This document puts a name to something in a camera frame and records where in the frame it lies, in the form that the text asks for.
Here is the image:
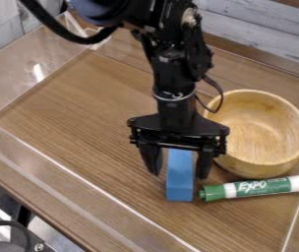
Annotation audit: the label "clear acrylic corner bracket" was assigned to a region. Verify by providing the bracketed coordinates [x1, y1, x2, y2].
[64, 12, 112, 51]

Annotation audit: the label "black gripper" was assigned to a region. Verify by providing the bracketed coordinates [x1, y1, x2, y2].
[127, 96, 230, 180]

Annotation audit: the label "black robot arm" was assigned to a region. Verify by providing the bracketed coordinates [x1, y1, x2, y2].
[20, 0, 230, 179]

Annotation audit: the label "clear acrylic tray wall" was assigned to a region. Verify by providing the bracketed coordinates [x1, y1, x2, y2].
[0, 127, 201, 252]

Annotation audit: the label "black cable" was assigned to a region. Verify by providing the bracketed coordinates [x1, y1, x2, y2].
[0, 220, 30, 252]

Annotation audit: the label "blue rectangular block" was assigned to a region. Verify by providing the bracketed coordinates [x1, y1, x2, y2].
[167, 149, 194, 202]

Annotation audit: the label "green Expo marker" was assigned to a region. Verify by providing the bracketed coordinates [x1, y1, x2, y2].
[199, 175, 299, 203]

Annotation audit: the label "brown wooden bowl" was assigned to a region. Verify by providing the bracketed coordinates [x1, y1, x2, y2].
[203, 90, 299, 179]

